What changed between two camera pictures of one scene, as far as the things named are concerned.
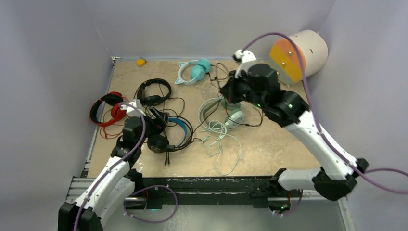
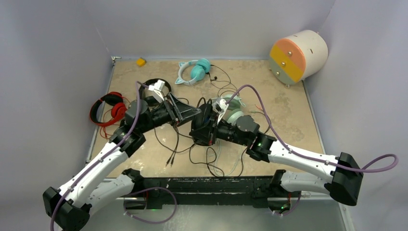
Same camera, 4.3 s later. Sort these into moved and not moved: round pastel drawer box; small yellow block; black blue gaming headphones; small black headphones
Moved: black blue gaming headphones
Not moved: round pastel drawer box; small black headphones; small yellow block
